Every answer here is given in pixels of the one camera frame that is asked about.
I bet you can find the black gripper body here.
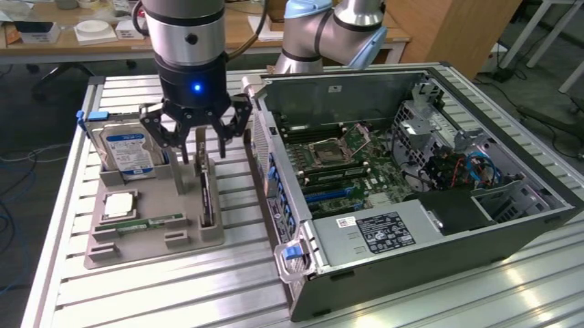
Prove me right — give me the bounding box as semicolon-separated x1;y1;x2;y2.
154;54;231;121

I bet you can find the black graphics card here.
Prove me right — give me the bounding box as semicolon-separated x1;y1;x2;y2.
192;126;219;229

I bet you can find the black RAM slot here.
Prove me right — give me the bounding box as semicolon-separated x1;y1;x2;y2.
286;131;346;144
282;123;343;135

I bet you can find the blue expansion slot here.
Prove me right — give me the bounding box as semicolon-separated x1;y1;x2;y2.
303;186;355;203

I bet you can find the hard disk in blue caddy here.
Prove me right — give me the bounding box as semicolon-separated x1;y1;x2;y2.
75;108;166;181

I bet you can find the grey plastic parts rack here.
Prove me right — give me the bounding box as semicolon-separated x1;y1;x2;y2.
83;143;226;271

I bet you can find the CPU socket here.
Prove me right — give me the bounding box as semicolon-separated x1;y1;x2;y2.
309;139;353;168

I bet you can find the small white cardboard box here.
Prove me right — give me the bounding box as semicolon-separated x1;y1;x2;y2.
113;18;148;40

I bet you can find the silver CPU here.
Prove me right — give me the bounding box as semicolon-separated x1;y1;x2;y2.
101;193;136;220

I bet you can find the stack of white papers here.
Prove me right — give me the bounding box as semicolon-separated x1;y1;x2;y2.
247;15;286;42

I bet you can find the installed black RAM stick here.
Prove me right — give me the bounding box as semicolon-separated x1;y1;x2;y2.
302;163;369;182

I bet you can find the open metal socket cover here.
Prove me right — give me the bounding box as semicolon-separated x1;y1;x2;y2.
341;122;373;154

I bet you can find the white round part on box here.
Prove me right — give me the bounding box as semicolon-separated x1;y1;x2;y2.
73;20;119;46

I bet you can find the green RAM stick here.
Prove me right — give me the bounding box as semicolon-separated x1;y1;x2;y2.
96;213;186;234

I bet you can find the brown cardboard box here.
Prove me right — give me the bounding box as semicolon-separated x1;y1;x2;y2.
263;0;289;23

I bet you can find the black office chair base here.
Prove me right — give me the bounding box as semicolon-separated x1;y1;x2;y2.
27;60;138;100

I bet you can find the wooden desk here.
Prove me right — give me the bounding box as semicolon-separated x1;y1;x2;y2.
0;0;411;74

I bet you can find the green motherboard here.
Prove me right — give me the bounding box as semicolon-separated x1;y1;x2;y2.
277;114;414;219

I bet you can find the white box with black lid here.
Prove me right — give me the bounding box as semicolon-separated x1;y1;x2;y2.
13;20;61;45

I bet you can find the perforated metal disk bay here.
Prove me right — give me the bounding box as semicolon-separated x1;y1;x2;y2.
390;81;458;148

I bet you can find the grey power supply unit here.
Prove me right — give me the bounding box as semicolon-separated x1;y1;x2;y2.
309;200;446;267

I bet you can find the wooden cabinet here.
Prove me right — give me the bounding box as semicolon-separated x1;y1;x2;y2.
401;0;524;79

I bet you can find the open grey PC case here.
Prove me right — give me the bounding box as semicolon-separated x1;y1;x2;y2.
240;67;580;323

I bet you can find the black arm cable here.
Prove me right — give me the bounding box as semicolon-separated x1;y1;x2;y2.
131;0;152;38

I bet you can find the grey floor cable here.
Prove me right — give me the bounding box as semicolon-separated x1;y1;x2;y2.
0;142;72;163

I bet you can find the red wire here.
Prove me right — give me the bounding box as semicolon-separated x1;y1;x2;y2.
449;155;462;189

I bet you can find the blue wire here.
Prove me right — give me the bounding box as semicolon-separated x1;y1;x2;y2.
465;150;502;188

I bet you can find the blue floor cable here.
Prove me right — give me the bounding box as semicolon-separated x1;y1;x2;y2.
0;160;43;295

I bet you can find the metal disk bay with bracket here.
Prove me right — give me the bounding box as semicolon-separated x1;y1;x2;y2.
469;178;552;226

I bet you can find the white metal table frame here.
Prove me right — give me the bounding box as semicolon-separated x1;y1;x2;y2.
496;0;584;93

